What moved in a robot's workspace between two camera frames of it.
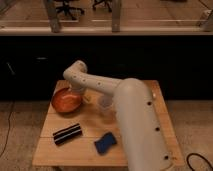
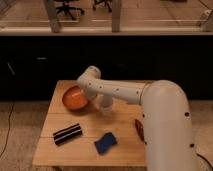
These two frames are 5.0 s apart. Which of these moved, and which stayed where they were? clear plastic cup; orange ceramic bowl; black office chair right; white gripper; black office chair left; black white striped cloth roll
Moved: orange ceramic bowl; white gripper
Stayed: black white striped cloth roll; clear plastic cup; black office chair left; black office chair right
